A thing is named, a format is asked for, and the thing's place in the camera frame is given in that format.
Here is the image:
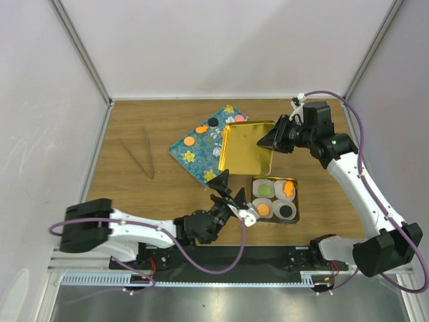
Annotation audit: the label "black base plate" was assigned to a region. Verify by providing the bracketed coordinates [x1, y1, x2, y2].
[110, 244, 339, 284]

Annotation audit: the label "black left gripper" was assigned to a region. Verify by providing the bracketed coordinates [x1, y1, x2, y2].
[203, 168, 245, 244]

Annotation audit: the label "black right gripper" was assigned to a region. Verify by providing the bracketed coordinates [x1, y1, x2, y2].
[257, 114, 314, 154]

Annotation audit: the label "gold tin lid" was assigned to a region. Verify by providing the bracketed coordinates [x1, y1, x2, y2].
[219, 120, 275, 176]

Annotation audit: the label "white paper cup top-left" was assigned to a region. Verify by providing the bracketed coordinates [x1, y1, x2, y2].
[252, 178, 275, 199]

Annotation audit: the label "white paper cup bottom-right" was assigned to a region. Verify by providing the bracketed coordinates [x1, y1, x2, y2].
[272, 199, 297, 220]

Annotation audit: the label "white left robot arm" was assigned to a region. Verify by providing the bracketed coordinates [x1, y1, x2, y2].
[58, 170, 257, 268]

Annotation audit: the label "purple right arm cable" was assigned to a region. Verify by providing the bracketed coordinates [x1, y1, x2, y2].
[301, 89, 425, 294]

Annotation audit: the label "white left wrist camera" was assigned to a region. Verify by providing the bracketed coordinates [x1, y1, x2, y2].
[228, 203, 260, 227]

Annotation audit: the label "orange round cookie left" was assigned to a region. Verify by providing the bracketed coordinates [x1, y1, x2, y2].
[184, 136, 195, 146]

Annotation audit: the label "pink cookie upper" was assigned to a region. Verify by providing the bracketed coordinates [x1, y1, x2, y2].
[235, 115, 245, 122]

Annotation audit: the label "metal tongs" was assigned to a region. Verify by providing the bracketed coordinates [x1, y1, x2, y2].
[119, 127, 155, 180]

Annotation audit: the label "white paper cup bottom-left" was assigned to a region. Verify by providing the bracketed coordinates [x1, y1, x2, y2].
[252, 198, 273, 220]

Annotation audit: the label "black sandwich cookie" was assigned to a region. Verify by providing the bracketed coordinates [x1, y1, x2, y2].
[279, 205, 294, 218]
[208, 117, 219, 127]

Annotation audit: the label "teal floral tray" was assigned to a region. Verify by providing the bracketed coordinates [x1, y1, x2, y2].
[169, 105, 250, 189]

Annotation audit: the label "gold cookie tin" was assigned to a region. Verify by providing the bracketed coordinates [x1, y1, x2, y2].
[251, 176, 300, 225]

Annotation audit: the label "green round cookie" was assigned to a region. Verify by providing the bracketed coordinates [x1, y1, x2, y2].
[258, 184, 271, 196]

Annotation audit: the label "white paper cup top-right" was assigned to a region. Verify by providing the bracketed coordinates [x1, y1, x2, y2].
[273, 180, 296, 201]

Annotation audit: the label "orange dotted sandwich cookie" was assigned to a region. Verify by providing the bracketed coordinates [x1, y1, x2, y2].
[257, 203, 270, 217]

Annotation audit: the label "small orange fish cookie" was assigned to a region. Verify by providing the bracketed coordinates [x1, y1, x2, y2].
[195, 125, 208, 134]

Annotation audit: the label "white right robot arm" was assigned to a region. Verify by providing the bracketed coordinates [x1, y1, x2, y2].
[257, 115, 422, 277]

